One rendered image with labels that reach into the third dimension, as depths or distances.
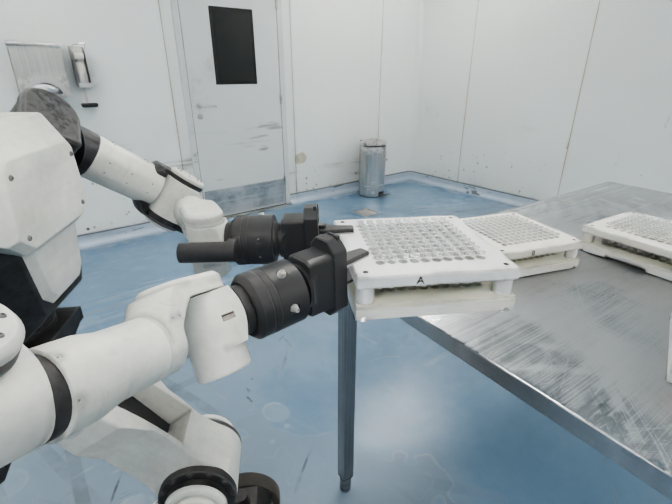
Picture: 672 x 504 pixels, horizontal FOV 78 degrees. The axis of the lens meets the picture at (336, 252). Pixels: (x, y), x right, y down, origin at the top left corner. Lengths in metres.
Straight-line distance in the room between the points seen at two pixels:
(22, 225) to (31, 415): 0.35
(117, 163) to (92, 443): 0.51
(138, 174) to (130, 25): 2.95
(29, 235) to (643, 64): 4.23
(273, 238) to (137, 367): 0.38
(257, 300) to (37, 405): 0.25
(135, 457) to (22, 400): 0.56
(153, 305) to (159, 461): 0.49
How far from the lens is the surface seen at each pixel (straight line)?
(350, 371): 1.25
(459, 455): 1.78
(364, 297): 0.60
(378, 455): 1.72
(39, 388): 0.35
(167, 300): 0.45
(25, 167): 0.67
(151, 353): 0.41
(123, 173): 0.95
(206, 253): 0.71
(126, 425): 0.82
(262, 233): 0.71
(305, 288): 0.53
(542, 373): 0.78
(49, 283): 0.72
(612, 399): 0.78
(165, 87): 3.90
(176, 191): 0.97
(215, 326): 0.50
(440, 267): 0.62
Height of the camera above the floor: 1.31
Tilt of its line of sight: 23 degrees down
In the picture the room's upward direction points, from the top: straight up
